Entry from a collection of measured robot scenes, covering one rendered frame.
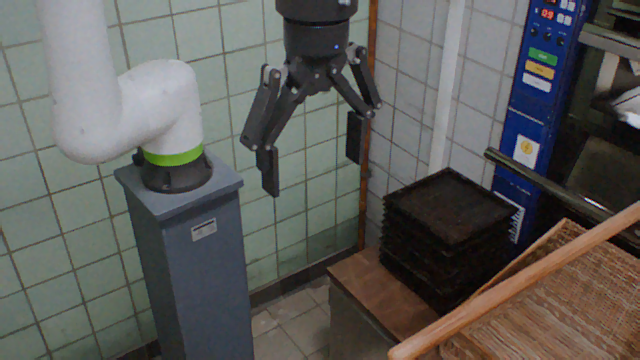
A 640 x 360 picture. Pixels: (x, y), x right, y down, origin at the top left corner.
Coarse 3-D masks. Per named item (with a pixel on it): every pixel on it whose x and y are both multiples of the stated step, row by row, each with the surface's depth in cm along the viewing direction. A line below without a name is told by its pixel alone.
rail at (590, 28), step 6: (588, 24) 133; (594, 24) 132; (588, 30) 133; (594, 30) 132; (600, 30) 131; (606, 30) 130; (612, 30) 129; (606, 36) 130; (612, 36) 129; (618, 36) 128; (624, 36) 127; (630, 36) 126; (636, 36) 127; (624, 42) 127; (630, 42) 126; (636, 42) 125
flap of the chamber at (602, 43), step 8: (584, 32) 134; (624, 32) 141; (632, 32) 143; (584, 40) 134; (592, 40) 133; (600, 40) 131; (608, 40) 130; (600, 48) 131; (608, 48) 130; (616, 48) 129; (624, 48) 127; (632, 48) 126; (624, 56) 128; (632, 56) 126
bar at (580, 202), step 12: (492, 156) 138; (504, 156) 136; (504, 168) 137; (516, 168) 133; (528, 168) 132; (528, 180) 131; (540, 180) 129; (552, 180) 128; (552, 192) 127; (564, 192) 125; (576, 204) 123; (588, 204) 121; (600, 216) 119; (636, 228) 115; (636, 240) 114
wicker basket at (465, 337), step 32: (576, 224) 167; (544, 256) 172; (608, 256) 161; (480, 288) 158; (544, 288) 177; (576, 288) 169; (480, 320) 167; (512, 320) 172; (544, 320) 172; (576, 320) 170; (608, 320) 162; (448, 352) 158; (480, 352) 146; (512, 352) 162; (544, 352) 163; (608, 352) 163
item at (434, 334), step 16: (608, 224) 110; (624, 224) 111; (576, 240) 106; (592, 240) 107; (560, 256) 103; (576, 256) 105; (528, 272) 100; (544, 272) 101; (496, 288) 97; (512, 288) 97; (464, 304) 94; (480, 304) 94; (496, 304) 95; (448, 320) 91; (464, 320) 92; (416, 336) 88; (432, 336) 88; (448, 336) 90; (400, 352) 86; (416, 352) 87
